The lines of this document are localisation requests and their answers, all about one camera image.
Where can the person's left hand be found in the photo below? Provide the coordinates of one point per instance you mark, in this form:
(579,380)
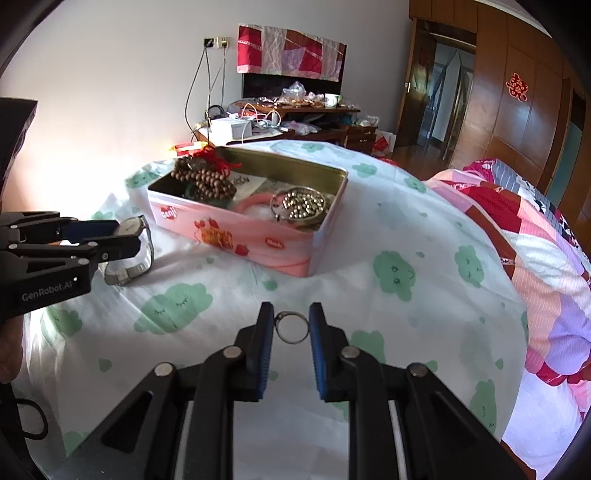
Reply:
(9,350)

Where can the red paper decoration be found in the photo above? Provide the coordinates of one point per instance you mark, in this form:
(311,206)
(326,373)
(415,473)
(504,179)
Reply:
(517,86)

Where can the pink tin box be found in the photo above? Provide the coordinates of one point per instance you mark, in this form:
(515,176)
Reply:
(258,240)

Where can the wall power socket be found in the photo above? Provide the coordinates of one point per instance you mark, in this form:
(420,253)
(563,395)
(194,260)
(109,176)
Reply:
(216,43)

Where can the white paper bag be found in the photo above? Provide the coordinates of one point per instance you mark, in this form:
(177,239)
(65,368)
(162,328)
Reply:
(384,142)

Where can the white cardboard box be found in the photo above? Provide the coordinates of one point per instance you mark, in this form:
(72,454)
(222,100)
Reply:
(231,128)

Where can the wooden wardrobe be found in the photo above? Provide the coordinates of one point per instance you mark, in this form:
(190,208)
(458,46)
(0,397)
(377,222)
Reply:
(531,138)

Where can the silver wristwatch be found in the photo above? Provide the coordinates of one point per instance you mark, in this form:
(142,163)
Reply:
(134,272)

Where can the white mug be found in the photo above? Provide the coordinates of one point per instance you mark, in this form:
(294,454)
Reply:
(331,100)

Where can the wooden door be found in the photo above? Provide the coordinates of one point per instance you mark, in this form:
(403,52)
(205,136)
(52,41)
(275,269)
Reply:
(415,92)

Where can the red and yellow bag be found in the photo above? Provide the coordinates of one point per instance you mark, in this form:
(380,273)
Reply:
(184,147)

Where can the cloud printed bed sheet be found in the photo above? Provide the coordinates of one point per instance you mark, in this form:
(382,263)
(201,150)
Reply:
(369,300)

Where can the pink bangle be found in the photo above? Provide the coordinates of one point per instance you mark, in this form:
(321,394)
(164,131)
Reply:
(251,199)

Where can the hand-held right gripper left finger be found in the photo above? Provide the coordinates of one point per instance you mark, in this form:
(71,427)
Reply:
(265,355)

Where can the red patchwork cloth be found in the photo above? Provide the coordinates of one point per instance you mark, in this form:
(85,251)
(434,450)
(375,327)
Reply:
(277,48)

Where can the black television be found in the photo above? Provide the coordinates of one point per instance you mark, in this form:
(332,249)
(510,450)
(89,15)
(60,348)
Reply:
(263,87)

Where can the wooden cabinet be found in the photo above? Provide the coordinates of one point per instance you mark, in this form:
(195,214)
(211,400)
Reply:
(332,134)

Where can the printed paper sheet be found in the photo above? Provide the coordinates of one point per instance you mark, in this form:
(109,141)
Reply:
(251,184)

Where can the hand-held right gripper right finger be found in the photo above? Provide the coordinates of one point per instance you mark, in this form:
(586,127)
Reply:
(318,355)

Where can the patchwork floral quilt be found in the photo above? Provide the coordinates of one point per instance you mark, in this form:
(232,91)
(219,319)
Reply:
(531,277)

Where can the crumpled clear plastic bag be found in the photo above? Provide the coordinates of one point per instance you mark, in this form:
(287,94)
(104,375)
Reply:
(294,90)

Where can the red plastic bag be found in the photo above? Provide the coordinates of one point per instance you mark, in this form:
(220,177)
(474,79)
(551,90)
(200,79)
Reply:
(390,159)

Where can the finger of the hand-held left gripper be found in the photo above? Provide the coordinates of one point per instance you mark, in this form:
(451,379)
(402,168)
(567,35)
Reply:
(120,247)
(92,229)

